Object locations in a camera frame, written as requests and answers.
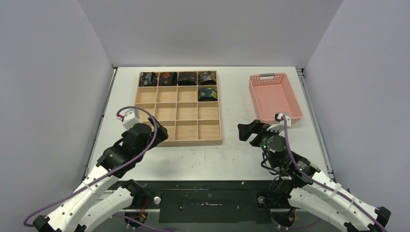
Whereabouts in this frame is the wooden compartment tray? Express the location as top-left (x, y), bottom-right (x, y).
top-left (134, 70), bottom-right (222, 147)

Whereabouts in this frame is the blue yellow floral tie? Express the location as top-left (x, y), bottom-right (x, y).
top-left (197, 87), bottom-right (218, 102)

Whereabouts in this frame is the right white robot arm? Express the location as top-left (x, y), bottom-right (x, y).
top-left (237, 118), bottom-right (391, 232)

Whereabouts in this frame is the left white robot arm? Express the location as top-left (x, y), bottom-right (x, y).
top-left (32, 121), bottom-right (169, 232)

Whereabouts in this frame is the pink plastic basket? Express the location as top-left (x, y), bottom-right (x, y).
top-left (249, 73), bottom-right (304, 124)

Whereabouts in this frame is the rolled orange floral tie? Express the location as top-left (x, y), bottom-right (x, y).
top-left (158, 72), bottom-right (177, 86)

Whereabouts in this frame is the rolled blue floral tie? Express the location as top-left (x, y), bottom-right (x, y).
top-left (139, 72), bottom-right (158, 87)

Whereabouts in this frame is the rolled dark patterned tie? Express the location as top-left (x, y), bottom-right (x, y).
top-left (177, 72), bottom-right (197, 86)

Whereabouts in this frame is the rolled brown patterned tie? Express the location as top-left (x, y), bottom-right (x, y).
top-left (198, 71), bottom-right (217, 86)

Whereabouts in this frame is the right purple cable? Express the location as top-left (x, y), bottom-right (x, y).
top-left (275, 113), bottom-right (388, 232)

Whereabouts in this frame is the purple cable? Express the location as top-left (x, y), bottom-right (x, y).
top-left (275, 113), bottom-right (388, 232)
top-left (23, 106), bottom-right (158, 228)

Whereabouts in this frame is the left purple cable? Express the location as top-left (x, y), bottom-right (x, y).
top-left (23, 106), bottom-right (158, 228)

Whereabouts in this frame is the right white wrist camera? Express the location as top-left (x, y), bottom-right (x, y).
top-left (266, 112), bottom-right (292, 133)

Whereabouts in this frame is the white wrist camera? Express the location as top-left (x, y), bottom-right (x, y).
top-left (266, 112), bottom-right (292, 133)
top-left (117, 108), bottom-right (142, 130)

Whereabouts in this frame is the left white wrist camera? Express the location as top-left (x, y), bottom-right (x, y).
top-left (117, 108), bottom-right (142, 130)

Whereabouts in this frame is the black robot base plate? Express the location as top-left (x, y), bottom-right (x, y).
top-left (124, 180), bottom-right (291, 224)

